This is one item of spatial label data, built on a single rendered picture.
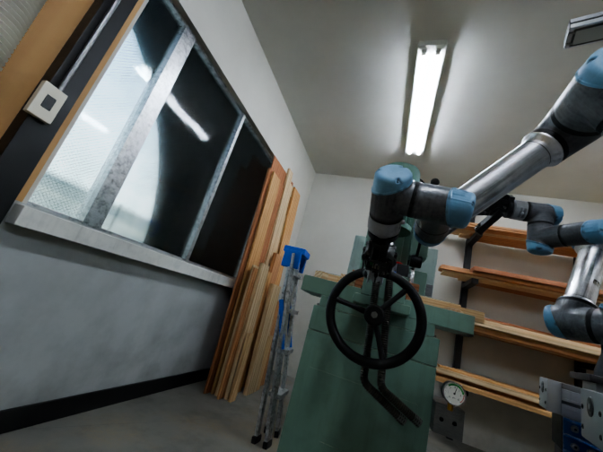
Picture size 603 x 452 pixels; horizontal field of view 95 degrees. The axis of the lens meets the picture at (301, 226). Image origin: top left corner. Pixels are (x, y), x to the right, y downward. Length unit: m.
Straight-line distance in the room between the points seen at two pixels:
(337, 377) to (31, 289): 1.25
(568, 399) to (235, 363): 1.91
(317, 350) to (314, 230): 2.85
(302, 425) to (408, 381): 0.38
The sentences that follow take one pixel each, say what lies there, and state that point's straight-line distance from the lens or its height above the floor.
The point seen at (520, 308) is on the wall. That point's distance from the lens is 3.77.
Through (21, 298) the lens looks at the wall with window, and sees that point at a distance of 1.57.
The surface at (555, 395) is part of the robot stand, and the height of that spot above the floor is 0.73.
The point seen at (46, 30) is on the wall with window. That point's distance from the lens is 1.55.
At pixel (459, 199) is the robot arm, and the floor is 1.03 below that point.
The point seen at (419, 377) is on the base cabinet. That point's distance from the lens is 1.08.
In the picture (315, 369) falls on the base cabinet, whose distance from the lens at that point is 1.09.
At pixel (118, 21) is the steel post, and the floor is 1.69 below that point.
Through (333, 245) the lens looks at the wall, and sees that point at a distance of 3.70.
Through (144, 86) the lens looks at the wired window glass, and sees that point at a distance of 1.86.
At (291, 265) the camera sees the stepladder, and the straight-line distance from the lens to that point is 1.88.
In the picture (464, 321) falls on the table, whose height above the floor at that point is 0.87.
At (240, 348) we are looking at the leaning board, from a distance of 2.39.
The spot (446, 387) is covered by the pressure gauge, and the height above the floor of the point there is 0.67.
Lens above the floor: 0.77
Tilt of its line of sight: 16 degrees up
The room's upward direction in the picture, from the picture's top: 16 degrees clockwise
